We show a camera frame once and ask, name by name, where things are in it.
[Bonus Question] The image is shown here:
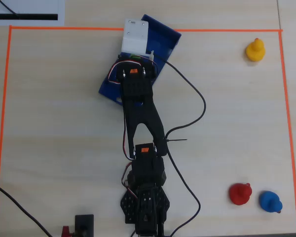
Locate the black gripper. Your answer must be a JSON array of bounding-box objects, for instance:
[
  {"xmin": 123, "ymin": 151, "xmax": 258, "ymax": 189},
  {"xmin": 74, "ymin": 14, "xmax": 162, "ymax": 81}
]
[{"xmin": 114, "ymin": 57, "xmax": 156, "ymax": 84}]

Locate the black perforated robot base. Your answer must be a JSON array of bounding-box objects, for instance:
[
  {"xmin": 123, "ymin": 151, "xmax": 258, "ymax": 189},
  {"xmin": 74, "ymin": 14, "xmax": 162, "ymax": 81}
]
[{"xmin": 120, "ymin": 185, "xmax": 170, "ymax": 237}]

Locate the blue rectangular plastic box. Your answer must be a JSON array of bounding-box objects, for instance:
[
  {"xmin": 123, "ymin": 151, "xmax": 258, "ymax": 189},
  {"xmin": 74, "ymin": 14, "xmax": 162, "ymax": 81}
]
[{"xmin": 98, "ymin": 14, "xmax": 182, "ymax": 107}]

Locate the yellow rubber duck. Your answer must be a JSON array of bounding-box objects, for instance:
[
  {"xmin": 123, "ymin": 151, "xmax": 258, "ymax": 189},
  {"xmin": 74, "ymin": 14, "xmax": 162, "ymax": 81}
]
[{"xmin": 246, "ymin": 38, "xmax": 266, "ymax": 62}]

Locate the red rubber duck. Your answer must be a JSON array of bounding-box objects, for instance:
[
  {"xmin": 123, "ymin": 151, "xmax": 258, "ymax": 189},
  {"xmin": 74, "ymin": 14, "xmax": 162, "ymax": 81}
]
[{"xmin": 228, "ymin": 182, "xmax": 253, "ymax": 205}]

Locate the blue rubber duck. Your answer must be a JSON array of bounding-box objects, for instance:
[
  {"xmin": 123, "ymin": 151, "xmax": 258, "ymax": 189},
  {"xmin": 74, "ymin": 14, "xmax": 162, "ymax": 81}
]
[{"xmin": 258, "ymin": 190, "xmax": 283, "ymax": 214}]

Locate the orange tape strip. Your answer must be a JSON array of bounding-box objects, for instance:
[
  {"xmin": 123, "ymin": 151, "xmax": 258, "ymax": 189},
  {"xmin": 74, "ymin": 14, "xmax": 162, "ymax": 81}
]
[
  {"xmin": 9, "ymin": 25, "xmax": 284, "ymax": 33},
  {"xmin": 0, "ymin": 26, "xmax": 13, "ymax": 213},
  {"xmin": 278, "ymin": 31, "xmax": 296, "ymax": 234}
]

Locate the black tape strip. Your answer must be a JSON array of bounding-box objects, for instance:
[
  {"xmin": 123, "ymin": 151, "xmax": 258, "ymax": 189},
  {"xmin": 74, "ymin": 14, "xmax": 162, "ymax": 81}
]
[{"xmin": 0, "ymin": 14, "xmax": 58, "ymax": 21}]

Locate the white paper sheet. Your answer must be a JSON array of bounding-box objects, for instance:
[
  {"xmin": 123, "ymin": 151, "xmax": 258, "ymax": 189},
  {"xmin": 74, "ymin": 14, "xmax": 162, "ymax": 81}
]
[{"xmin": 0, "ymin": 0, "xmax": 65, "ymax": 26}]

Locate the red white gripper servo wire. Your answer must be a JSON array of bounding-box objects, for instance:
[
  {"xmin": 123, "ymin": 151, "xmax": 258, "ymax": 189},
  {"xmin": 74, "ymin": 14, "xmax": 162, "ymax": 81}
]
[{"xmin": 107, "ymin": 56, "xmax": 154, "ymax": 86}]

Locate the red white forearm servo wire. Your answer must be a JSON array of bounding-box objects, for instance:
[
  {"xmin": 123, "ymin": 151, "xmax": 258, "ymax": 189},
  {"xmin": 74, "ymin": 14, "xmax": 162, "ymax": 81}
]
[{"xmin": 122, "ymin": 116, "xmax": 137, "ymax": 161}]

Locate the black camera cable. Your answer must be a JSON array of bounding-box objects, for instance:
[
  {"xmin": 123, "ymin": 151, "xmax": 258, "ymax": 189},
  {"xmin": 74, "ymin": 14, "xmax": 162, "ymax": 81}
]
[{"xmin": 152, "ymin": 54, "xmax": 207, "ymax": 237}]

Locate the red black shoulder servo wire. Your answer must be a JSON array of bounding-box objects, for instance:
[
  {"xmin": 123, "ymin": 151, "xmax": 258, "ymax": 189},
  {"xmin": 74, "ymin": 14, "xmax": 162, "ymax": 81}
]
[{"xmin": 121, "ymin": 161, "xmax": 139, "ymax": 199}]

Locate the thin black cable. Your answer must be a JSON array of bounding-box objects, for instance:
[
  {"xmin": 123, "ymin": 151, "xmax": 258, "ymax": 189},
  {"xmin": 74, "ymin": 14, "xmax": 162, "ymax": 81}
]
[{"xmin": 0, "ymin": 0, "xmax": 21, "ymax": 18}]

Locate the thick black cable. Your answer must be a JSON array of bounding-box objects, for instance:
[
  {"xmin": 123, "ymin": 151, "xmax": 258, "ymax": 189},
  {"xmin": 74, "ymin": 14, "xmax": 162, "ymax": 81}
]
[{"xmin": 0, "ymin": 179, "xmax": 53, "ymax": 237}]

